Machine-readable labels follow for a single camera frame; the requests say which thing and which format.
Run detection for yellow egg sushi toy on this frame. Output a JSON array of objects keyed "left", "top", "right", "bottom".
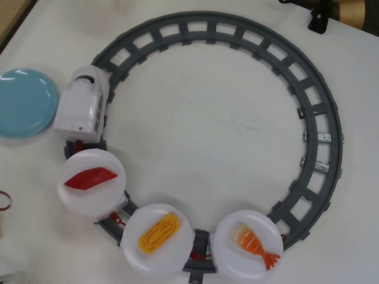
[{"left": 138, "top": 214, "right": 181, "bottom": 254}]

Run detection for black clamp bracket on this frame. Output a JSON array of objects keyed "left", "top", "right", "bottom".
[{"left": 307, "top": 8, "right": 329, "bottom": 33}]

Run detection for red coupler egg shrimp wagons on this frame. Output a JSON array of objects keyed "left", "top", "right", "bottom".
[{"left": 188, "top": 250, "right": 213, "bottom": 263}]

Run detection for white wagon under tuna plate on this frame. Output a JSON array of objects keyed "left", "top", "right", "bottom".
[{"left": 94, "top": 193, "right": 129, "bottom": 222}]

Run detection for white toy Shinkansen locomotive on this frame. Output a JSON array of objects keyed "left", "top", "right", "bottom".
[{"left": 53, "top": 65, "right": 112, "bottom": 142}]

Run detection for red coupler tuna egg wagons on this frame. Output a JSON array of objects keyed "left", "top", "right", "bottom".
[{"left": 110, "top": 213, "right": 127, "bottom": 227}]

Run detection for blue round dish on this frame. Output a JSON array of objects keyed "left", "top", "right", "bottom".
[{"left": 0, "top": 67, "right": 59, "bottom": 139}]

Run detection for white plate carrying shrimp sushi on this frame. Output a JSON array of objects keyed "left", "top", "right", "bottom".
[{"left": 213, "top": 209, "right": 284, "bottom": 280}]

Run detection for white plate carrying tuna sushi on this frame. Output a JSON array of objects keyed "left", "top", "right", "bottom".
[{"left": 56, "top": 149, "right": 127, "bottom": 220}]

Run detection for red tuna sushi toy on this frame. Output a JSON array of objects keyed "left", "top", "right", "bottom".
[{"left": 64, "top": 167, "right": 118, "bottom": 191}]

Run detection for orange shrimp sushi toy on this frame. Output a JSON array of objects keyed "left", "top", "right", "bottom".
[{"left": 229, "top": 226, "right": 281, "bottom": 270}]

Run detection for grey circular toy train track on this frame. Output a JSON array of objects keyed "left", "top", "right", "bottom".
[{"left": 63, "top": 11, "right": 344, "bottom": 284}]

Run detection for red rubber band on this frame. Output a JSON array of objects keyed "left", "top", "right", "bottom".
[{"left": 0, "top": 191, "right": 13, "bottom": 212}]

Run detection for white plate carrying egg sushi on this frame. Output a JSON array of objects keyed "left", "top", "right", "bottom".
[{"left": 120, "top": 203, "right": 195, "bottom": 277}]

